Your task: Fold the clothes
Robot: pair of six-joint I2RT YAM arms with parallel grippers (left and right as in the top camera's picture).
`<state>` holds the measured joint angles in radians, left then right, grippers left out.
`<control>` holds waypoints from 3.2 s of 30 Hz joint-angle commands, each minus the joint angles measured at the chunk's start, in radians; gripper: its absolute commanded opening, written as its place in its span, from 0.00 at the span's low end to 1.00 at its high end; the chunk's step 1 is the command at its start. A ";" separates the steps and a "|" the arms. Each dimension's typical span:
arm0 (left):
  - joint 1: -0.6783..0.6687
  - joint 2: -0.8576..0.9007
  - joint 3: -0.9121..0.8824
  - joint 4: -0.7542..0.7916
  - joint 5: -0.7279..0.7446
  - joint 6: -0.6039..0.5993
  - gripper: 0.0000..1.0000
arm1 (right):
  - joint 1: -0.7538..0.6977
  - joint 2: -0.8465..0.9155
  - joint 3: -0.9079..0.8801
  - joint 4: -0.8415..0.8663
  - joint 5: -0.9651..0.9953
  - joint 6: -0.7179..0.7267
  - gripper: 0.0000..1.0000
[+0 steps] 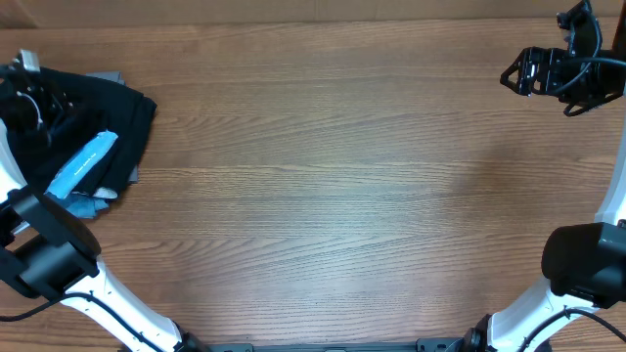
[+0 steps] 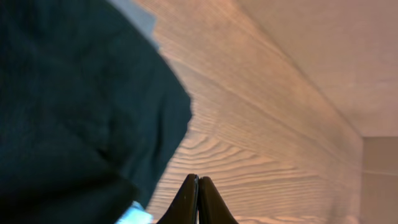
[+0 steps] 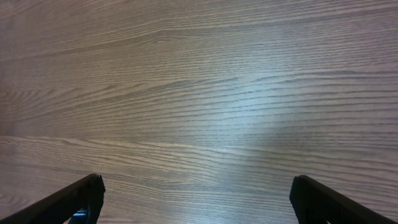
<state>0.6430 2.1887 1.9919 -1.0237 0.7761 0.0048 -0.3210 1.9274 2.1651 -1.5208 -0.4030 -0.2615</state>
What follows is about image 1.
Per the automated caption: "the folded blue heather shirt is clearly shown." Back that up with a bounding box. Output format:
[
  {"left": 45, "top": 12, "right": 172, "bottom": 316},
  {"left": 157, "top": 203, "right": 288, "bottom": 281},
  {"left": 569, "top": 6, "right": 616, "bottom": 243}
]
[{"left": 59, "top": 194, "right": 109, "bottom": 219}]

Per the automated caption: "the black t-shirt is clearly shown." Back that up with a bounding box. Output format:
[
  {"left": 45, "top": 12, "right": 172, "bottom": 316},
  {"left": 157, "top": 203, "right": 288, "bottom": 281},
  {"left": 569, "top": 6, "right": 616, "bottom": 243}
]
[{"left": 7, "top": 104, "right": 100, "bottom": 192}]

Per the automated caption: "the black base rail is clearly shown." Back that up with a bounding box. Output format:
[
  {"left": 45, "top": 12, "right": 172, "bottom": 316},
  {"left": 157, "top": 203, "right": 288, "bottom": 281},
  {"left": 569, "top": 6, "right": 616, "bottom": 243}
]
[{"left": 205, "top": 337, "right": 487, "bottom": 352}]

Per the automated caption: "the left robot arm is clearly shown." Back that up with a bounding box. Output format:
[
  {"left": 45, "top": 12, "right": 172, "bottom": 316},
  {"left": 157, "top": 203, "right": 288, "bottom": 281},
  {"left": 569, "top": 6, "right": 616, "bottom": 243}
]
[{"left": 1, "top": 63, "right": 203, "bottom": 351}]

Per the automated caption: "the folded white grey garment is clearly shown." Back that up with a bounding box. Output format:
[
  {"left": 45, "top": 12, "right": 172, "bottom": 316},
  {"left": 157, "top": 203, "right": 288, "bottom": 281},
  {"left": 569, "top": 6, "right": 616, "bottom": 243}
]
[{"left": 93, "top": 187, "right": 118, "bottom": 199}]

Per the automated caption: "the folded black shirt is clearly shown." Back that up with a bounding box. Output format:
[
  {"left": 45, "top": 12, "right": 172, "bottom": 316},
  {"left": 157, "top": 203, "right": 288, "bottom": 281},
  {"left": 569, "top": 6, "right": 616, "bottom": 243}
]
[{"left": 29, "top": 68, "right": 157, "bottom": 197}]

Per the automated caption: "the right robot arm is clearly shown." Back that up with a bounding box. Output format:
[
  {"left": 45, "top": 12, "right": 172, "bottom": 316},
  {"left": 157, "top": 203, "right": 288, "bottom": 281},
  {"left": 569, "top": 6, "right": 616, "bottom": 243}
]
[{"left": 416, "top": 1, "right": 625, "bottom": 351}]

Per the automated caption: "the folded light blue printed shirt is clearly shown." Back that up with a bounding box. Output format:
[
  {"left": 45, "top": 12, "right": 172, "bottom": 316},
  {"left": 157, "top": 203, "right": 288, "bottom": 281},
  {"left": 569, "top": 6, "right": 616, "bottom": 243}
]
[{"left": 46, "top": 130, "right": 118, "bottom": 199}]

